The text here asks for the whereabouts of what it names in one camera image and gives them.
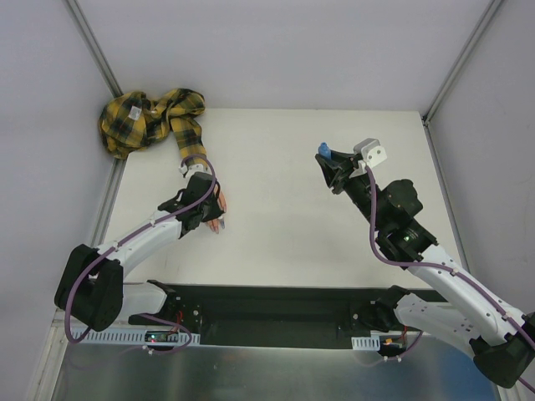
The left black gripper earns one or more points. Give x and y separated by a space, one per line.
210 207

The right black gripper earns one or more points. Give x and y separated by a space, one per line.
339 170

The blue nail polish bottle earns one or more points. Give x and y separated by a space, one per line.
325 151

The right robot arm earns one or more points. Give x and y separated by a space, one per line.
496 336

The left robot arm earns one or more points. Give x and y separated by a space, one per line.
92 289

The mannequin hand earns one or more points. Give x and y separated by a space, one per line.
218 224

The yellow plaid shirt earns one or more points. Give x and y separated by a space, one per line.
134 122

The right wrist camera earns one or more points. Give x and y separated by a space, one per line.
371 151

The right aluminium frame post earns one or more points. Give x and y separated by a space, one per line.
468 49

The aluminium frame post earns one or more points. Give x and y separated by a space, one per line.
468 49
97 54

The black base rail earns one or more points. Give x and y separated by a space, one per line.
281 317

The left white cable duct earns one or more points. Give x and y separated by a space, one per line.
116 336

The white cable duct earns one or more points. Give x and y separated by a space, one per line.
375 342
116 336

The right white cable duct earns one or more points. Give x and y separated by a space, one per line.
375 342

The left aluminium frame post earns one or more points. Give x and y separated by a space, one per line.
97 54

